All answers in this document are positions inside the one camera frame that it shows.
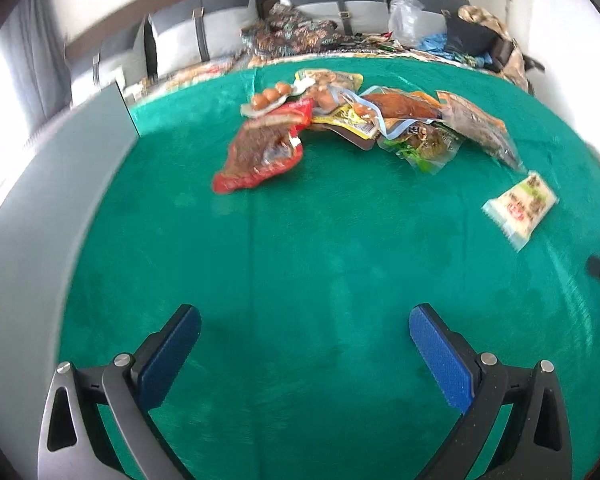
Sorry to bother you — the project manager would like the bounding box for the egg snack pack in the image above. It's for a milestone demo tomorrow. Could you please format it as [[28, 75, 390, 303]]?
[[240, 77, 315, 118]]

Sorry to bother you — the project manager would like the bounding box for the cream rice cracker pack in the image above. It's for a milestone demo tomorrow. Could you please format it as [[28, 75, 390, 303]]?
[[482, 171, 559, 252]]

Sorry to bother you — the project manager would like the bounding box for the peanut snack pack yellow border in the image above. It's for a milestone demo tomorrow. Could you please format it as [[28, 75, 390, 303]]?
[[297, 68, 386, 151]]

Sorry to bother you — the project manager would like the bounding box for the white cardboard box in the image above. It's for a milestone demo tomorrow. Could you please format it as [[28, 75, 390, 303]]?
[[0, 84, 140, 479]]

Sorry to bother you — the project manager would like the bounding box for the grey curtain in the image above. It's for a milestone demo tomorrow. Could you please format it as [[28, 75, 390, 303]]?
[[0, 0, 71, 131]]

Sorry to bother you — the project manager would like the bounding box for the brown chicken leg pack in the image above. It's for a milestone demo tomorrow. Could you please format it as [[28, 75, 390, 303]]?
[[361, 86, 442, 139]]

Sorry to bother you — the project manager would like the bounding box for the red orange snack pack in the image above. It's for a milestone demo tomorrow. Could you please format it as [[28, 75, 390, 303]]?
[[211, 98, 313, 194]]

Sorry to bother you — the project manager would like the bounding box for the clear plastic bag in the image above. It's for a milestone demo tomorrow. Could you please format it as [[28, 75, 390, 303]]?
[[388, 0, 424, 48]]

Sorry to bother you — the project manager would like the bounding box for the grey pillow far left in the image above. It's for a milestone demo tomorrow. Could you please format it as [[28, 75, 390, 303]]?
[[66, 18, 148, 106]]

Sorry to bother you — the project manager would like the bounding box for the green clear sausage pack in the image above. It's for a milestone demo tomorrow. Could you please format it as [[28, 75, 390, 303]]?
[[377, 122, 464, 174]]

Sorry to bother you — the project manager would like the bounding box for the beige patterned blanket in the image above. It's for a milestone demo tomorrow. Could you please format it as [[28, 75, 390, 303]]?
[[457, 4, 532, 94]]

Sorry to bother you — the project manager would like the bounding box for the orange clear dark snack bag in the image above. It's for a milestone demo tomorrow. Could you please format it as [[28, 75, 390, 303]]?
[[437, 90, 526, 171]]

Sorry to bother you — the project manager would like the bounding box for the black bag on bed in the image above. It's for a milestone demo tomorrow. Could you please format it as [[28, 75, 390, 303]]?
[[444, 14, 500, 56]]

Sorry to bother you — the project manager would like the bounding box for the blue cloth on bed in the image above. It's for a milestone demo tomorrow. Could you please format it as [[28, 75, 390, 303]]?
[[416, 32, 492, 68]]

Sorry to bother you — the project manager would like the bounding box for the dark patterned folded cloth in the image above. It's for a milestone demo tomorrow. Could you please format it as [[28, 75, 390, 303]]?
[[240, 3, 347, 60]]

